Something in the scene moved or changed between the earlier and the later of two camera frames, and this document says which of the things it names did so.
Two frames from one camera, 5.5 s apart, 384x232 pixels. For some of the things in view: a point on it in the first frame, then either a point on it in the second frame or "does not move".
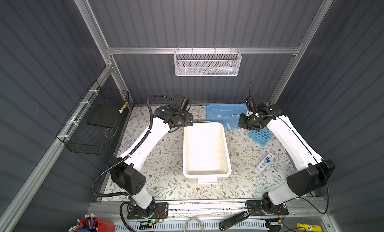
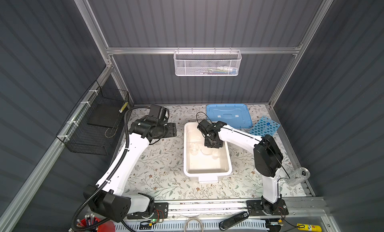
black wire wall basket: x=92 y=127 does not move
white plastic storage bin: x=206 y=155 does not move
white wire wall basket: x=207 y=63 does not move
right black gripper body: x=246 y=122 → x=212 y=145
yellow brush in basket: x=123 y=107 does not move
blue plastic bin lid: x=228 y=114 does not move
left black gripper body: x=185 y=120 → x=166 y=130
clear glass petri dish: x=233 y=121 → x=206 y=150
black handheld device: x=233 y=219 does not move
